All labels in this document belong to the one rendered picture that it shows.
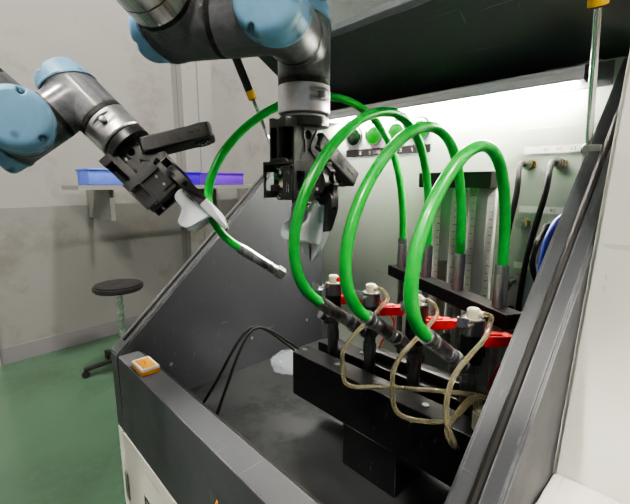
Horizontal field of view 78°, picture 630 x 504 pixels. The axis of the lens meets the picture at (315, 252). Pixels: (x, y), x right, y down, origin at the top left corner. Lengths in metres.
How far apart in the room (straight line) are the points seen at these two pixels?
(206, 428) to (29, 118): 0.43
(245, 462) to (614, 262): 0.45
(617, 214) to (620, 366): 0.15
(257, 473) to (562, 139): 0.66
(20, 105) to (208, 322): 0.53
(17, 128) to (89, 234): 2.99
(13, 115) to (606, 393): 0.69
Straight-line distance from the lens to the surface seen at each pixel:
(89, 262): 3.57
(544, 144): 0.77
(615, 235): 0.48
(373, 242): 0.94
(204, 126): 0.67
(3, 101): 0.58
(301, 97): 0.56
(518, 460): 0.39
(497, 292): 0.58
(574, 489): 0.50
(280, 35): 0.47
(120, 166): 0.69
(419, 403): 0.57
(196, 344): 0.90
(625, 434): 0.49
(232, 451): 0.53
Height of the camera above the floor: 1.27
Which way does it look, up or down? 10 degrees down
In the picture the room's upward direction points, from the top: straight up
